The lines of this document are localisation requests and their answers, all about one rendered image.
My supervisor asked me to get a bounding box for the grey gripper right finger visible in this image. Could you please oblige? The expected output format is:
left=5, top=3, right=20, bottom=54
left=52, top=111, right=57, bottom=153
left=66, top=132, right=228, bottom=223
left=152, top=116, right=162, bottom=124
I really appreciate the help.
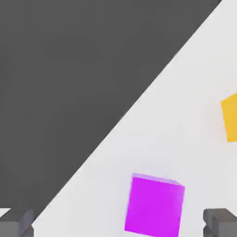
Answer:
left=203, top=208, right=237, bottom=237

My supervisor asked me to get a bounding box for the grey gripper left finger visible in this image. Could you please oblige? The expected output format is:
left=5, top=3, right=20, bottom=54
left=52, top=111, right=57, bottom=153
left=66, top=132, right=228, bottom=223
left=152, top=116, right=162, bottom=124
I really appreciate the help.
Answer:
left=0, top=208, right=35, bottom=237

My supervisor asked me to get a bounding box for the small magenta cube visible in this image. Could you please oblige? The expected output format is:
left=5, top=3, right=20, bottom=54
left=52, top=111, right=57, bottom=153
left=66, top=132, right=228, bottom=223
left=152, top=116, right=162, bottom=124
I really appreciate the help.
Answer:
left=124, top=172, right=186, bottom=237

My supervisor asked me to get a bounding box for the small yellow cube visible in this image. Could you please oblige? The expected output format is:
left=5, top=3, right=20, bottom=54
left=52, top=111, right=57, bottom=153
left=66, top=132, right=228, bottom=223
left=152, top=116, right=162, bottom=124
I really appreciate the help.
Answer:
left=220, top=93, right=237, bottom=143

